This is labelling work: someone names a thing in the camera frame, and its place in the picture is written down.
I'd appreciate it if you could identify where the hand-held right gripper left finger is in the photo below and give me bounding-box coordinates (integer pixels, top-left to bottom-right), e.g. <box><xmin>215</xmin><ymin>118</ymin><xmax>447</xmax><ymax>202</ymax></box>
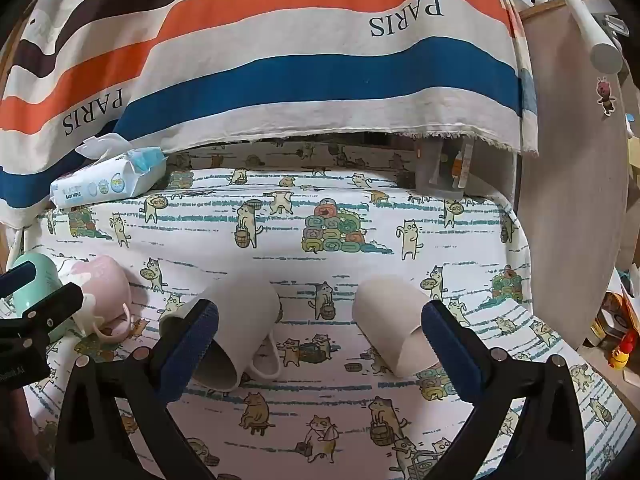
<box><xmin>54</xmin><ymin>299</ymin><xmax>221</xmax><ymax>480</ymax></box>

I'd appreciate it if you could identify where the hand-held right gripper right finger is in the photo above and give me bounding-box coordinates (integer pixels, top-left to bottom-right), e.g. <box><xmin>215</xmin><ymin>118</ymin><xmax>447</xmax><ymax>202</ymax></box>
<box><xmin>421</xmin><ymin>300</ymin><xmax>587</xmax><ymax>480</ymax></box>

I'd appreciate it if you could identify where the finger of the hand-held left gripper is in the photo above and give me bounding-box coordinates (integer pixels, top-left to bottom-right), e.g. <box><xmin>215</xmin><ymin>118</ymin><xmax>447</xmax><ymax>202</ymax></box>
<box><xmin>0</xmin><ymin>282</ymin><xmax>84</xmax><ymax>348</ymax></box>
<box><xmin>0</xmin><ymin>264</ymin><xmax>37</xmax><ymax>304</ymax></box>

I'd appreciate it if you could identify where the mint green cup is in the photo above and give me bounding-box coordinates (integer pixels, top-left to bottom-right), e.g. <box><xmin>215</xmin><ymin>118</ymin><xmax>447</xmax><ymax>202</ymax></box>
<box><xmin>9</xmin><ymin>252</ymin><xmax>65</xmax><ymax>312</ymax></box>

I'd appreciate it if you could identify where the pink cup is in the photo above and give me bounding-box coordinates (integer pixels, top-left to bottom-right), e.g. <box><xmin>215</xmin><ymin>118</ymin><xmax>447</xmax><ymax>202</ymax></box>
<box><xmin>62</xmin><ymin>255</ymin><xmax>135</xmax><ymax>343</ymax></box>

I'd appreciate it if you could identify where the white mug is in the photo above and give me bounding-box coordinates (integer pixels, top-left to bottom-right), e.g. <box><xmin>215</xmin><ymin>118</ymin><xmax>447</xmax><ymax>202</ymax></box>
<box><xmin>159</xmin><ymin>280</ymin><xmax>284</xmax><ymax>392</ymax></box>

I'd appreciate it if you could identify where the beige cup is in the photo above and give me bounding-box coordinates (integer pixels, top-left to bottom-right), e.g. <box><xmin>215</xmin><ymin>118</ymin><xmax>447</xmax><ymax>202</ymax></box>
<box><xmin>352</xmin><ymin>277</ymin><xmax>442</xmax><ymax>379</ymax></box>

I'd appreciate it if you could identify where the baby wipes pack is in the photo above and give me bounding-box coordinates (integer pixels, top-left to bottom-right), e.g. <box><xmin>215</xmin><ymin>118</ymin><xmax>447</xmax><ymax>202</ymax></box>
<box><xmin>49</xmin><ymin>134</ymin><xmax>169</xmax><ymax>209</ymax></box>

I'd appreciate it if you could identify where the cat printed bed sheet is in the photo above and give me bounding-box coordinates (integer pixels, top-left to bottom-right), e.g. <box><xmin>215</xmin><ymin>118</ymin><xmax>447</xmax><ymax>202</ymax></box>
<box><xmin>10</xmin><ymin>141</ymin><xmax>635</xmax><ymax>480</ymax></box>

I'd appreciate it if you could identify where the yellow toy figure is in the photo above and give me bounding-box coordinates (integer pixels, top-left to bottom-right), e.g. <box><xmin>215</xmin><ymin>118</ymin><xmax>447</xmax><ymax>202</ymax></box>
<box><xmin>606</xmin><ymin>332</ymin><xmax>632</xmax><ymax>371</ymax></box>

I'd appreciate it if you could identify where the orange cardboard box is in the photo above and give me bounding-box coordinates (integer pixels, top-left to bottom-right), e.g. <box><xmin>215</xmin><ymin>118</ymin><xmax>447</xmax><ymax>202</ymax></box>
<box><xmin>590</xmin><ymin>289</ymin><xmax>640</xmax><ymax>350</ymax></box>

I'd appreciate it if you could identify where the clear plastic container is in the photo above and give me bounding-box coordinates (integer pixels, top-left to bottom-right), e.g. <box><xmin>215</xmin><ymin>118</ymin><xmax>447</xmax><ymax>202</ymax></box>
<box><xmin>414</xmin><ymin>139</ymin><xmax>476</xmax><ymax>202</ymax></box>

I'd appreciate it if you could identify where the wooden door panel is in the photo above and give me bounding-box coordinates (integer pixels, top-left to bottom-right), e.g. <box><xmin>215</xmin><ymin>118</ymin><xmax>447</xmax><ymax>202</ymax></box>
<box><xmin>517</xmin><ymin>0</ymin><xmax>632</xmax><ymax>352</ymax></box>

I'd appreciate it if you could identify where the cartoon sticker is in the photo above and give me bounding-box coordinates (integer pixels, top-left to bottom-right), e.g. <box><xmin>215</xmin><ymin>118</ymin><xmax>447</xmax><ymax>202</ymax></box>
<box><xmin>596</xmin><ymin>77</ymin><xmax>617</xmax><ymax>117</ymax></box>

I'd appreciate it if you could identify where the striped cloth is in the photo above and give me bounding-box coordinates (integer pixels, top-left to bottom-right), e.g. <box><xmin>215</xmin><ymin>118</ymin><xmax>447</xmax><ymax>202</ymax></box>
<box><xmin>0</xmin><ymin>0</ymin><xmax>541</xmax><ymax>226</ymax></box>

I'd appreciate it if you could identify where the white door handle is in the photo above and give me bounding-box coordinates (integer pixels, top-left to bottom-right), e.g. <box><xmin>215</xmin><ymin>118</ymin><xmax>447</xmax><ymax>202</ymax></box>
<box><xmin>565</xmin><ymin>0</ymin><xmax>624</xmax><ymax>72</ymax></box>

